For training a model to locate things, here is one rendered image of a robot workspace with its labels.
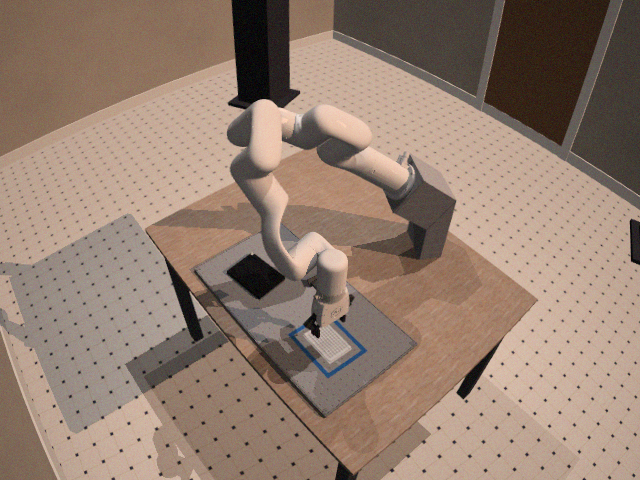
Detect blue tape outline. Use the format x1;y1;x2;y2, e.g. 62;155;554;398
288;320;367;378

